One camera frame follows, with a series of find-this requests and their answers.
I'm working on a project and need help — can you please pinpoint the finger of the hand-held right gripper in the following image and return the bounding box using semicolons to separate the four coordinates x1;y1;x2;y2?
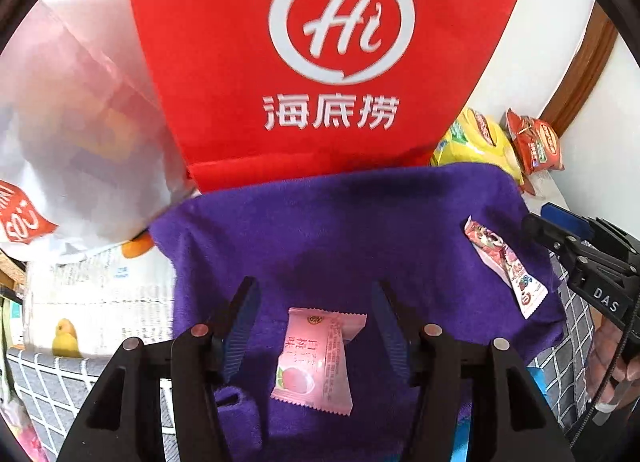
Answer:
521;213;582;256
541;202;595;243

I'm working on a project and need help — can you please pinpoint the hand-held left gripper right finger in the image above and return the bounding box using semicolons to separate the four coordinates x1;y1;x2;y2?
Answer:
371;281;576;462

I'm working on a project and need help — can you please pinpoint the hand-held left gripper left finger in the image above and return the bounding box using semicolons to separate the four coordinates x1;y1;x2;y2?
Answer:
59;276;262;462

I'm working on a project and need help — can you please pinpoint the light pink peach snack packet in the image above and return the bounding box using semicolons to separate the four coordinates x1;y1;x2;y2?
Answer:
270;307;368;415

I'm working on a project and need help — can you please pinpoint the person's right hand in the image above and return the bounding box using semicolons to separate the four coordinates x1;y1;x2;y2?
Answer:
586;311;640;414

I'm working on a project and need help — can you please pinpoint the red chips bag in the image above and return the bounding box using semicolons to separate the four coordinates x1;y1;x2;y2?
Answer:
505;108;565;175

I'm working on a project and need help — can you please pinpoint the yellow chips bag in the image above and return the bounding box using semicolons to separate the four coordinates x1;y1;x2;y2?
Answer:
431;106;526;187

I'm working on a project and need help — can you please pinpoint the purple cloth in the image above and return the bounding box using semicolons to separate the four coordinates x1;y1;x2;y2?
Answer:
149;162;566;462

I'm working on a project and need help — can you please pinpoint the light blue packet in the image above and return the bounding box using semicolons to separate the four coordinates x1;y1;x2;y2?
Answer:
449;367;552;462

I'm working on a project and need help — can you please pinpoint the grey checked cloth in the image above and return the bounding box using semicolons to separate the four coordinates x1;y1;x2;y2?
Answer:
5;252;601;462

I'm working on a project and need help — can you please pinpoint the wooden furniture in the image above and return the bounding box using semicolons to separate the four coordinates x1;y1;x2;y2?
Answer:
0;249;27;307

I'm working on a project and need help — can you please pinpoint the white plastic bag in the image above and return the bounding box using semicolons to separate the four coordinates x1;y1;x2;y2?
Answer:
0;0;198;263

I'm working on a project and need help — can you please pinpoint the red paper bag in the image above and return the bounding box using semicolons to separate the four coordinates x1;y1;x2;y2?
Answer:
122;0;533;193

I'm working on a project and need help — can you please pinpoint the black cable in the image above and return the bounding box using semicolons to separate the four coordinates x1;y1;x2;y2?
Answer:
566;319;632;449

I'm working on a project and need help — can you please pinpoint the wooden door frame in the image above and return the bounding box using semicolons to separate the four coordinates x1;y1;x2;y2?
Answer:
540;2;618;135

